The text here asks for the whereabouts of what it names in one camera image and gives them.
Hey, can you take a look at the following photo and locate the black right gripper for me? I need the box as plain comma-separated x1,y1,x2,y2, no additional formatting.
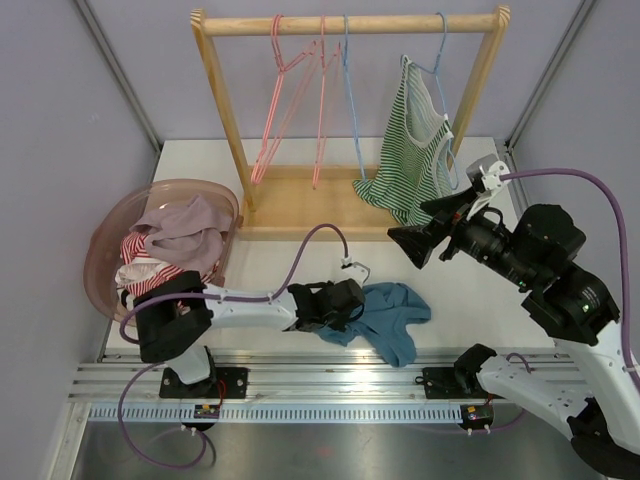
388,185,539,289

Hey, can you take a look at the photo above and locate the blue tank top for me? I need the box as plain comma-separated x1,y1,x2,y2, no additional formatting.
317,282,432,368

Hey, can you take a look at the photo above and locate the blue wire hanger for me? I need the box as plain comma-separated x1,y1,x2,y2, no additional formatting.
400,12,460,191
342,15,367,180

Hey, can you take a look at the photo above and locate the green white striped tank top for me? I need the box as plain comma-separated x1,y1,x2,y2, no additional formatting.
353,55,454,226

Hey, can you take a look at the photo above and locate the pink wire hanger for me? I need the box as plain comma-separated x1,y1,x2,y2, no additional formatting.
251,39,321,185
312,15,341,189
249,13,321,185

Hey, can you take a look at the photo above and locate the mauve pink tank top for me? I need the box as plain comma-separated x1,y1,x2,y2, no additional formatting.
130,195,233,274

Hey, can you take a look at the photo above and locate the red white striped tank top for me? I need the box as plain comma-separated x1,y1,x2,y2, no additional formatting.
114,232,223,298

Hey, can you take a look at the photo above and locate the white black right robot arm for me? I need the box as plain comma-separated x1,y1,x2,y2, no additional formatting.
388,190,639,479

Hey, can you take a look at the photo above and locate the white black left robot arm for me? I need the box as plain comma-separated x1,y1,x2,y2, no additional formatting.
133,264,369,400

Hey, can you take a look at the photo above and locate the wooden clothes rack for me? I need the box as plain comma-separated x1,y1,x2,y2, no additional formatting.
191,5,511,242

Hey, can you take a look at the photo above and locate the pink translucent plastic basket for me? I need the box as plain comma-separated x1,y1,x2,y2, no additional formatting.
83,179,242,322

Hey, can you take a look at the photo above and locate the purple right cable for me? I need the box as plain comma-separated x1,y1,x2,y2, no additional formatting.
499,167,640,431

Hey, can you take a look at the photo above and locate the slotted white cable duct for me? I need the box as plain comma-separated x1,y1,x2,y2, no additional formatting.
89,403,462,424

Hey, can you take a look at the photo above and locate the aluminium mounting rail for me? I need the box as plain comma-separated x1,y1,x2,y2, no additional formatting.
67,347,591,405

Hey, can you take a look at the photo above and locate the aluminium frame post right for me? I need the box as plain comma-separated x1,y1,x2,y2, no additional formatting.
504,0,600,154

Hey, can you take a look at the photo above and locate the aluminium frame post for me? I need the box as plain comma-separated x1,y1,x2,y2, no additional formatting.
71,0,163,155
504,0,600,154

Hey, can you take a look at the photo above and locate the aluminium frame post left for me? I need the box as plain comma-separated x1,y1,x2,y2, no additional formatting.
71,0,163,155

